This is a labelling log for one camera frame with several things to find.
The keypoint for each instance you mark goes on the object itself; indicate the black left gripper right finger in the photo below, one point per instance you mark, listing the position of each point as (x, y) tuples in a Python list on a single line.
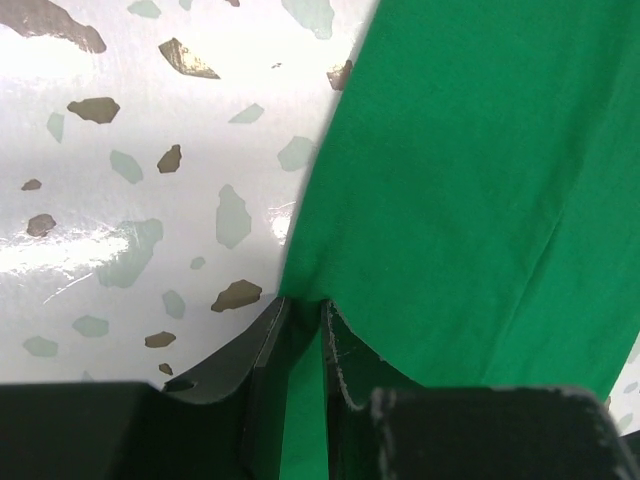
[(383, 425)]

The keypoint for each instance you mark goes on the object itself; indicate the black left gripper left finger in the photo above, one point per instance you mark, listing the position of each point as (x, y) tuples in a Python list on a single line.
[(221, 419)]

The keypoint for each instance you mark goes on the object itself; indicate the green t shirt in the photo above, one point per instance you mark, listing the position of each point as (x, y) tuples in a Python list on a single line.
[(474, 208)]

